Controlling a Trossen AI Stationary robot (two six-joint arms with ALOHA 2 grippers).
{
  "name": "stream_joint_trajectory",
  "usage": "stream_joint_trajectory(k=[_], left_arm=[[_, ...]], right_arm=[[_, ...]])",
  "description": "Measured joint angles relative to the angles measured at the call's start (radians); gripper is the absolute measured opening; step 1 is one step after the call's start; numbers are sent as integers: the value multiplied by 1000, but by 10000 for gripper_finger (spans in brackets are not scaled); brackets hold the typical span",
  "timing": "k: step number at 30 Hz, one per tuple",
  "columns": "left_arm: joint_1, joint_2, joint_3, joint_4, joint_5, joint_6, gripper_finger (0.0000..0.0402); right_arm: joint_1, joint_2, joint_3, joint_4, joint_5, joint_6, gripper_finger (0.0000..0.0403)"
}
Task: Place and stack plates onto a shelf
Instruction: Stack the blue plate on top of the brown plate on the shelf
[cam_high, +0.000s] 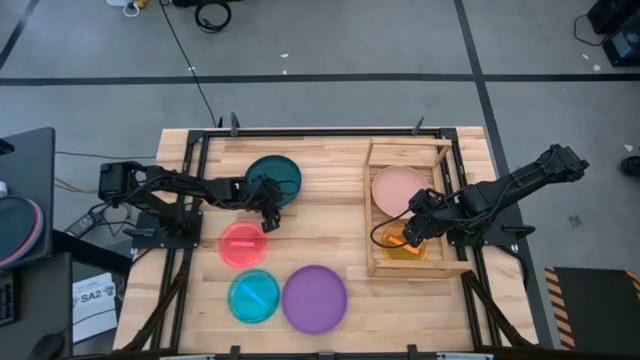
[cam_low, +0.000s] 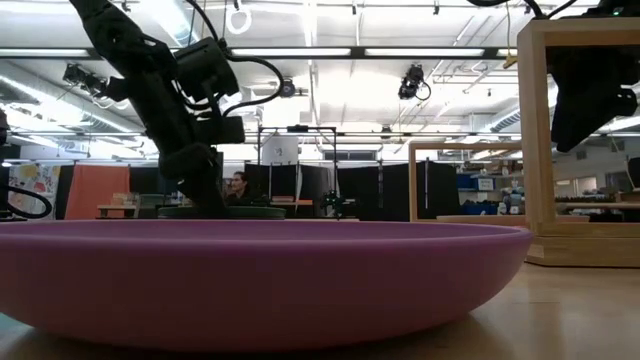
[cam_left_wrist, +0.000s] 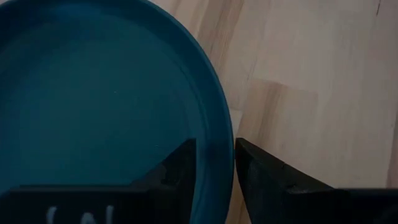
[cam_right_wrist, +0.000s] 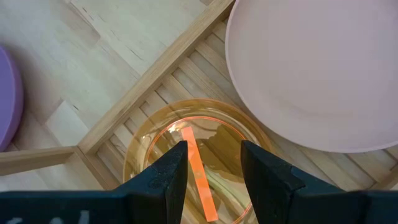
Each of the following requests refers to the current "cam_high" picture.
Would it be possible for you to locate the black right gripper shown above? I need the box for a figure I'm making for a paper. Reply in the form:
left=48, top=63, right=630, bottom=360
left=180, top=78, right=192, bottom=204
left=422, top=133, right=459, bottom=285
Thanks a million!
left=402, top=197, right=464, bottom=250

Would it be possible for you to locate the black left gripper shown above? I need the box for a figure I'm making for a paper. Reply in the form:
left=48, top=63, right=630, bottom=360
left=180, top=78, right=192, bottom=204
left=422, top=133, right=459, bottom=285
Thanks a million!
left=232, top=178, right=284, bottom=234

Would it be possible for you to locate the translucent red plate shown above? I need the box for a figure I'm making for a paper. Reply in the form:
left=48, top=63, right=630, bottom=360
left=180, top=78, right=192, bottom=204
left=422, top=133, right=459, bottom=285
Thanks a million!
left=217, top=220, right=269, bottom=270

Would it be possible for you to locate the translucent cyan plate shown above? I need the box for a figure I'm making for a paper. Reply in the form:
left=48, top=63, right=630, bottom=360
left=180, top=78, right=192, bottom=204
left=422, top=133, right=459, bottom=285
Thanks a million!
left=227, top=268, right=282, bottom=325

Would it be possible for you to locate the opaque purple plate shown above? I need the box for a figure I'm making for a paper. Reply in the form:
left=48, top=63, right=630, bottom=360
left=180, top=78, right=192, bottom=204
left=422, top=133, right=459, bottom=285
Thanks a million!
left=281, top=264, right=349, bottom=335

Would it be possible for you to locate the opaque dark teal plate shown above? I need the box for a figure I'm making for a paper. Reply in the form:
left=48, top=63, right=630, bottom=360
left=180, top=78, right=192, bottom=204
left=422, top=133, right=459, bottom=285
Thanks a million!
left=244, top=154, right=303, bottom=209

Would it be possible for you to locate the opaque pale pink plate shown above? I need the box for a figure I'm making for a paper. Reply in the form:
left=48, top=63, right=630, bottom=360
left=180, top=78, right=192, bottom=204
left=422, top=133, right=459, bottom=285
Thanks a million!
left=371, top=165, right=431, bottom=220

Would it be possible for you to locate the black power adapter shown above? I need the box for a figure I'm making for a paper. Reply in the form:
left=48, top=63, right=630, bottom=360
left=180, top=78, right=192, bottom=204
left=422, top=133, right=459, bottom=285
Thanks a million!
left=64, top=212, right=96, bottom=239

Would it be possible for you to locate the black hazard-striped mat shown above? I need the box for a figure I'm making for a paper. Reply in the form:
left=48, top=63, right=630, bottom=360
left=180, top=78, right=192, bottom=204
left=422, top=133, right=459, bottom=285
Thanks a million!
left=543, top=266, right=640, bottom=351

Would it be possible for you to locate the white printed paper sheet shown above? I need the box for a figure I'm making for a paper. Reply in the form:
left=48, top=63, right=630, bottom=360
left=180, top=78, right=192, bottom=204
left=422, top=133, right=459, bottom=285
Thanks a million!
left=72, top=272, right=119, bottom=344

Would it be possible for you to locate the pink spare plate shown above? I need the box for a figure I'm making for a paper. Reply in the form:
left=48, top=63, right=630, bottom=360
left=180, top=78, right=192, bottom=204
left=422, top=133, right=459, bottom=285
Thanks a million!
left=0, top=199, right=45, bottom=267

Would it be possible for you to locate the black side desk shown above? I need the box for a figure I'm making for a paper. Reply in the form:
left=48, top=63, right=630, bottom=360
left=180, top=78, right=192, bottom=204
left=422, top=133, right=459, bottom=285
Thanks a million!
left=0, top=127, right=56, bottom=271

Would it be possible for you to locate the dark spare plate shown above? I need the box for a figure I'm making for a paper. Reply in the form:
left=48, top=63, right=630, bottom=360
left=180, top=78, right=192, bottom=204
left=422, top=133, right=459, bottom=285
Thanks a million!
left=0, top=195, right=39, bottom=262

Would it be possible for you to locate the black keyboard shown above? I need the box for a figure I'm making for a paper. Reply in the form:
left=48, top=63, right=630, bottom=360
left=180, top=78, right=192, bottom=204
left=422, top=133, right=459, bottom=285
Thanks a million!
left=0, top=284, right=19, bottom=326

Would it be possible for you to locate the black equipment case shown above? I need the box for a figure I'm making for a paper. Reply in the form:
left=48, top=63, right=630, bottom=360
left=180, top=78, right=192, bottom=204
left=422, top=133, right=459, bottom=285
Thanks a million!
left=587, top=0, right=640, bottom=69

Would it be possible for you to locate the wooden shelf frame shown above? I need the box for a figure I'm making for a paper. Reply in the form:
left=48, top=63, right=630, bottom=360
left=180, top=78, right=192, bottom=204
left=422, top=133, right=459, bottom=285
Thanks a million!
left=363, top=138, right=474, bottom=279

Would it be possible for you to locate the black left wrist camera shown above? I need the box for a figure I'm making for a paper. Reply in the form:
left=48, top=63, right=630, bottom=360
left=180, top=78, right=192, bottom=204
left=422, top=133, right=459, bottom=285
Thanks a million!
left=252, top=175, right=282, bottom=201

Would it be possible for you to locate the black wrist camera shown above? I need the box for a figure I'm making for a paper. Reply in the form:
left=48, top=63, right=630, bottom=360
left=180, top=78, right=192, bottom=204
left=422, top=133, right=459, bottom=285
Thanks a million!
left=252, top=175, right=282, bottom=201
left=408, top=188, right=440, bottom=215

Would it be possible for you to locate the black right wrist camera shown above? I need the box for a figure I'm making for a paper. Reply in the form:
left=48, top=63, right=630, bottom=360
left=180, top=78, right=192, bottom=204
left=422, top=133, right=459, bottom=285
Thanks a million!
left=408, top=188, right=440, bottom=215

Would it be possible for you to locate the black right camera cable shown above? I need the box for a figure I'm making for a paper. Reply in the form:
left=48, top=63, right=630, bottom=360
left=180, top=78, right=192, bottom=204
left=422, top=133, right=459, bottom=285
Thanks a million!
left=369, top=217, right=416, bottom=250

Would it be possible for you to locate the black aluminium table frame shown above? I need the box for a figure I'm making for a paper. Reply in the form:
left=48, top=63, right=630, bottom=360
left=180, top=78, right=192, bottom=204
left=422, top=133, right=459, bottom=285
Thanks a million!
left=119, top=112, right=539, bottom=360

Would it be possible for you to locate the black floor cable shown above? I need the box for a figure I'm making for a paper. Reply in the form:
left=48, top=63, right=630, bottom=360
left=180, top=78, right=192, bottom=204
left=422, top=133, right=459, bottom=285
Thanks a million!
left=158, top=0, right=220, bottom=129

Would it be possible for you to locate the coiled black cable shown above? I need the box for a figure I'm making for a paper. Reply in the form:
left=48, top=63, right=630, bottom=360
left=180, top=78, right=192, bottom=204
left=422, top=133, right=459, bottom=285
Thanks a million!
left=193, top=0, right=233, bottom=34

